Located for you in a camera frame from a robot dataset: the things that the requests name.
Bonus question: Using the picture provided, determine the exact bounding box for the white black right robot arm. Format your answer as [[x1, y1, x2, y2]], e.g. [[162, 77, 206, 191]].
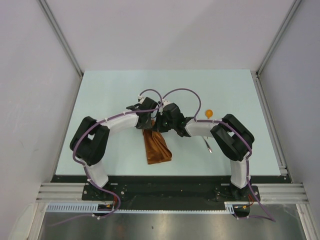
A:
[[153, 103, 255, 201]]

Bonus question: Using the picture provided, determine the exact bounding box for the orange plastic spoon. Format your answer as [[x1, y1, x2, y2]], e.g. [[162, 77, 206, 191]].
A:
[[205, 109, 214, 120]]

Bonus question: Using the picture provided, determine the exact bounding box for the aluminium front frame rail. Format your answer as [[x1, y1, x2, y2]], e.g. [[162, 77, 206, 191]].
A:
[[36, 183, 309, 204]]

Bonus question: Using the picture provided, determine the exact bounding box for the left aluminium corner post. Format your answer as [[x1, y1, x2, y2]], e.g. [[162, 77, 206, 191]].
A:
[[36, 0, 84, 79]]

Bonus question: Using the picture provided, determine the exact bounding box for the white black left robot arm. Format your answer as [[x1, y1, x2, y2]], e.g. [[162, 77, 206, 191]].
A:
[[69, 96, 163, 200]]

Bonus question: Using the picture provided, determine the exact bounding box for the orange-brown cloth napkin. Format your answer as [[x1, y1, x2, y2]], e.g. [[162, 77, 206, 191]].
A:
[[142, 129, 173, 165]]

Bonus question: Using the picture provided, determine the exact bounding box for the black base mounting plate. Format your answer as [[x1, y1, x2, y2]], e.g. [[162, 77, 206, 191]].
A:
[[51, 175, 291, 214]]

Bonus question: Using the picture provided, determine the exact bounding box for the silver metal fork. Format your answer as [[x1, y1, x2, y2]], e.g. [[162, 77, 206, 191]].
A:
[[203, 138, 212, 154]]

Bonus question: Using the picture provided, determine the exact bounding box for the right aluminium corner post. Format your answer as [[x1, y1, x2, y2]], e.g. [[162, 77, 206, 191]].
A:
[[255, 0, 304, 78]]

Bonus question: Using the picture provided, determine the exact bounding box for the right aluminium side rail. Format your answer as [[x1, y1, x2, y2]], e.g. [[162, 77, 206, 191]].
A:
[[250, 71, 290, 176]]

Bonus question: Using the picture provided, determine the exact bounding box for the white slotted cable duct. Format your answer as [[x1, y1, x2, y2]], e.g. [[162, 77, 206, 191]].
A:
[[46, 202, 234, 214]]

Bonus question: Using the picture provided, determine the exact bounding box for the aluminium corner post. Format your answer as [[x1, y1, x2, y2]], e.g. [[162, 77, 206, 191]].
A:
[[36, 0, 84, 79], [255, 0, 304, 78]]

